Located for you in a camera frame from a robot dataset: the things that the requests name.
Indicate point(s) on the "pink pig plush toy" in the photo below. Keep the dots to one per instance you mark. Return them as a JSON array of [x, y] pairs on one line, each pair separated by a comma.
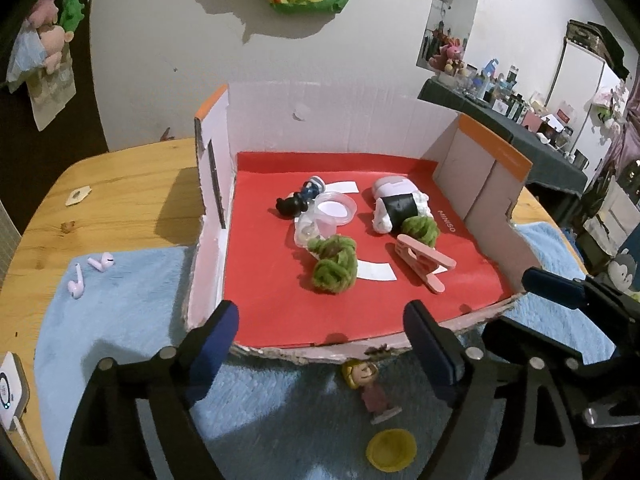
[[52, 45]]

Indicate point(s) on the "black roll with white tissue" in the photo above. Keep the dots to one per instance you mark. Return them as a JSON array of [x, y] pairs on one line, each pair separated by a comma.
[[400, 207]]

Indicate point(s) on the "white tall cabinet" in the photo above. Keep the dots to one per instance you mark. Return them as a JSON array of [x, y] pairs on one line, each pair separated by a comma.
[[585, 95]]

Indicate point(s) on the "green plush toy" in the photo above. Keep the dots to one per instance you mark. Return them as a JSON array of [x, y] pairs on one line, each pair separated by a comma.
[[70, 12]]

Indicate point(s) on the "pink earbud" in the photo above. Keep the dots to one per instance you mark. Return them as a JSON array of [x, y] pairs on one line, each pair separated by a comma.
[[76, 286], [102, 262]]

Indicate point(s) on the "yellow round lid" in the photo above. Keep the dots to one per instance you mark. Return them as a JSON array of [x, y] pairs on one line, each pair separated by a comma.
[[391, 451]]

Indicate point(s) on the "dark-haired boy figurine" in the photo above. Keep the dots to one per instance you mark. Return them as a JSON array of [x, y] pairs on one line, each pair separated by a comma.
[[295, 203]]

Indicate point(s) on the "clear plastic jar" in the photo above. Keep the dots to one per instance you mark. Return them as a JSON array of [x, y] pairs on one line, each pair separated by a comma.
[[312, 230]]

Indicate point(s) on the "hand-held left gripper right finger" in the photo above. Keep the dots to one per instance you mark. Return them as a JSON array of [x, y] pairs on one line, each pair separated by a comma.
[[425, 347]]

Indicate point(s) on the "orange cardboard box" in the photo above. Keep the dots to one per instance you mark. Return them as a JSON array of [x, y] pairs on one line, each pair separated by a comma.
[[280, 290]]

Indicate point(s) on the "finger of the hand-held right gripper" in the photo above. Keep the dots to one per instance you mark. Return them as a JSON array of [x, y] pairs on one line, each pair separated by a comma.
[[510, 335], [550, 282]]

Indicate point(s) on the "grey monkey figure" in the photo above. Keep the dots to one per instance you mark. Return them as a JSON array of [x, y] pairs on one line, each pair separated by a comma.
[[625, 270]]

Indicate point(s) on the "brown paper bag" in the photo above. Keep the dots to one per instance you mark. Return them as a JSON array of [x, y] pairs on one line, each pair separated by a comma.
[[50, 95]]

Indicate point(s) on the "dark cloth-covered table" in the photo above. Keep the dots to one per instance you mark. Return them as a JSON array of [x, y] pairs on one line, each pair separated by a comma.
[[525, 145]]

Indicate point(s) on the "small white sticker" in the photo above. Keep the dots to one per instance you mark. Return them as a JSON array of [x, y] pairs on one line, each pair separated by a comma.
[[78, 195]]

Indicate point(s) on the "blonde girl figurine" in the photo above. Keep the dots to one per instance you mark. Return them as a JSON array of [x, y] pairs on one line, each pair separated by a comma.
[[367, 382]]

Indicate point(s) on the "green knitted cabbage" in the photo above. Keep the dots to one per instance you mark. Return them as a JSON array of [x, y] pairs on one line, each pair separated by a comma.
[[420, 230], [332, 265]]

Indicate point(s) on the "white square device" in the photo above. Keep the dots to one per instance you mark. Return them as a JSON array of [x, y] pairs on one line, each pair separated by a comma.
[[10, 390]]

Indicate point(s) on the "dark bag on cabinet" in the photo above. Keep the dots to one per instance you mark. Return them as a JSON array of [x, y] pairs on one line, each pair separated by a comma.
[[595, 40]]

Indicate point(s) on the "row of bottles and boxes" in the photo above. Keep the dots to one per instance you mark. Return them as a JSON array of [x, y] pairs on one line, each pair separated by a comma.
[[505, 95]]

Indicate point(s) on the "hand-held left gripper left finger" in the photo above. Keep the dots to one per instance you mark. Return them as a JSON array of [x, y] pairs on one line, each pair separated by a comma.
[[217, 342]]

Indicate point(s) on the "blue fluffy towel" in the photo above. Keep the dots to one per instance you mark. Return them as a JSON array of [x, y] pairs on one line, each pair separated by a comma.
[[130, 310]]

